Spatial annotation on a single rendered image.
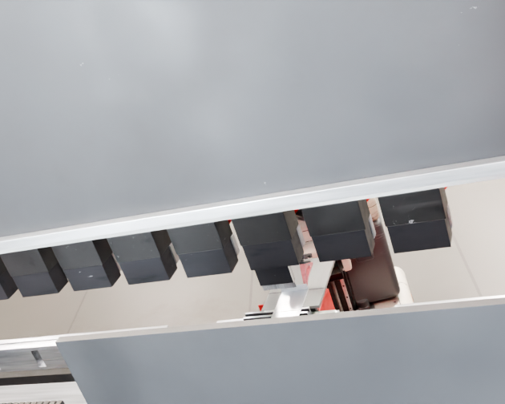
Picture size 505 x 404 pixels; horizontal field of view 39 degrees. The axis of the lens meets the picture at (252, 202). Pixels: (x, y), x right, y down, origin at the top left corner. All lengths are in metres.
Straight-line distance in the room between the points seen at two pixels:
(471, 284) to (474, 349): 2.40
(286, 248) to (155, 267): 0.41
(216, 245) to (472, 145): 0.79
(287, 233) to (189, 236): 0.28
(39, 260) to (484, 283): 2.29
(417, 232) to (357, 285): 1.42
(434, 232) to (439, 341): 0.49
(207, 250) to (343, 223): 0.40
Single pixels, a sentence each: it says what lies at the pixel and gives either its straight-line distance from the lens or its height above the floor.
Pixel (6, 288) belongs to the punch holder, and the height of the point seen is 1.21.
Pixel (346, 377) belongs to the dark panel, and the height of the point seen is 1.20.
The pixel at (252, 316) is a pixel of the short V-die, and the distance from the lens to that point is 2.13.
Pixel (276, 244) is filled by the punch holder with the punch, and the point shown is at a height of 1.25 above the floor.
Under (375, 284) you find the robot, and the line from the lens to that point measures 3.22.
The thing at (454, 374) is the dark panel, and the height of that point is 1.19.
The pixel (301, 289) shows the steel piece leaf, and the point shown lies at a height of 1.00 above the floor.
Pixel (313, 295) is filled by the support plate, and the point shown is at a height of 1.00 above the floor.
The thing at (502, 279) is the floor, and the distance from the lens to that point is 3.79.
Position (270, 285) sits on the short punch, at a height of 1.09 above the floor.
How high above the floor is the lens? 2.12
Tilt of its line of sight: 23 degrees down
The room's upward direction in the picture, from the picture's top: 19 degrees counter-clockwise
